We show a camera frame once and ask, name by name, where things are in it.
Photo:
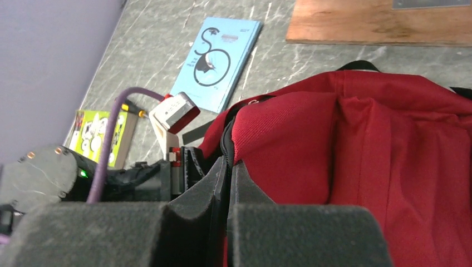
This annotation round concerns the grey metal camera mount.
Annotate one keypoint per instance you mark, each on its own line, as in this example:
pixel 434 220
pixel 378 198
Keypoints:
pixel 416 4

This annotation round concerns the green book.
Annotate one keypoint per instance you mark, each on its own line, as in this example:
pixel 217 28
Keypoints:
pixel 88 135

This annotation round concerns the light blue cat notebook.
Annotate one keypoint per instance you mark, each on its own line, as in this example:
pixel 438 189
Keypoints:
pixel 216 60

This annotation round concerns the wooden board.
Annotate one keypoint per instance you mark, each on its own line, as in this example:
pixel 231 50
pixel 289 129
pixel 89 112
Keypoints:
pixel 378 23

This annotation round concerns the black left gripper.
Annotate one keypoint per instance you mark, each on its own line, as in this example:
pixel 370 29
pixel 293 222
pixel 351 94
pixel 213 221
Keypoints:
pixel 155 182

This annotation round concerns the yellow handled screwdriver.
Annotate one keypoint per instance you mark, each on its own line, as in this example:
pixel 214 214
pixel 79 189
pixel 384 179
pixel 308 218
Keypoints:
pixel 134 109

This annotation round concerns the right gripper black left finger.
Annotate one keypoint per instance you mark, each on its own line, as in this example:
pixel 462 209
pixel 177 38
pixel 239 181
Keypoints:
pixel 188 231

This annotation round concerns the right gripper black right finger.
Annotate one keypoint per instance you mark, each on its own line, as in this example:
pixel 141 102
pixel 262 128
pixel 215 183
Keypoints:
pixel 263 233

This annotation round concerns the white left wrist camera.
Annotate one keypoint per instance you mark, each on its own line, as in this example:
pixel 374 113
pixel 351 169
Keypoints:
pixel 168 118

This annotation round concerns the red fabric backpack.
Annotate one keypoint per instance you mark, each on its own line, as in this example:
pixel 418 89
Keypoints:
pixel 398 145

